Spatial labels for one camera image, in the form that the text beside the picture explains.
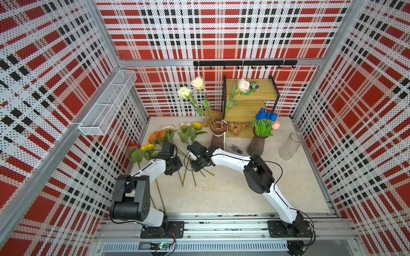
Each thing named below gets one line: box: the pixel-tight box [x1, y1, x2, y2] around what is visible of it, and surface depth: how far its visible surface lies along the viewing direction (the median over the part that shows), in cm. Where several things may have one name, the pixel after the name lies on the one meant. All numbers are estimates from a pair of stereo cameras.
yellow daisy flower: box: [190, 121, 208, 142], surface depth 113 cm
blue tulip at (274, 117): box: [270, 113, 279, 122], surface depth 82 cm
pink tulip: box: [272, 121, 281, 130], surface depth 77 cm
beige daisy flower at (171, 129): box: [161, 124, 179, 143], surface depth 110 cm
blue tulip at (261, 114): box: [256, 107, 267, 119], surface depth 80 cm
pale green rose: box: [177, 86, 215, 129], surface depth 81 cm
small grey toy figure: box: [230, 144, 243, 155], surface depth 103 cm
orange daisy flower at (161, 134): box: [158, 130, 168, 141], surface depth 103 cm
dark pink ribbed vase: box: [247, 126, 269, 157], surface depth 95 cm
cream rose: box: [191, 76, 216, 130], surface depth 78 cm
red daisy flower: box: [127, 142, 144, 170], surface depth 98 cm
